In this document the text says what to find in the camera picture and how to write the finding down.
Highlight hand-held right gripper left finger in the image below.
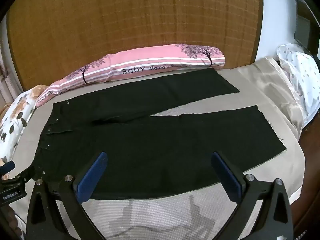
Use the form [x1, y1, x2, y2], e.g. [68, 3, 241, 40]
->
[27, 151, 108, 240]

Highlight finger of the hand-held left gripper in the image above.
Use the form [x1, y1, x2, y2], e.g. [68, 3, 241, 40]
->
[0, 160, 16, 180]
[11, 165, 47, 184]

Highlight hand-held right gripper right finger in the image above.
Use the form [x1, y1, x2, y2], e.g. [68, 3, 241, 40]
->
[210, 151, 293, 240]

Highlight black pants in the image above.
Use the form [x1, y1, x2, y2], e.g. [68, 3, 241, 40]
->
[26, 69, 287, 200]

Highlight beige woven bed mat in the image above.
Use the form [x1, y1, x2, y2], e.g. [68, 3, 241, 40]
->
[5, 62, 307, 240]

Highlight pale curtain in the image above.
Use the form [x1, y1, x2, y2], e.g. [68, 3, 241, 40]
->
[0, 20, 22, 110]

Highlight beige satin cloth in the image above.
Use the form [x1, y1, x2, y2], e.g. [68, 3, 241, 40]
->
[246, 56, 310, 140]

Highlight pink striped tree-print pillow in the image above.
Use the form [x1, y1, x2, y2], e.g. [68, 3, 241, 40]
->
[35, 44, 227, 109]

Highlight white polka-dot cloth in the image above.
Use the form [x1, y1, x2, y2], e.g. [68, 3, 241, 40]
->
[276, 44, 320, 130]

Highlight brown woven headboard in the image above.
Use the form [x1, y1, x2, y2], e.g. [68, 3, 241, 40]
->
[6, 0, 265, 98]

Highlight dark framed panel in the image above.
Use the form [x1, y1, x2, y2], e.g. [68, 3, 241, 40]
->
[292, 0, 320, 55]

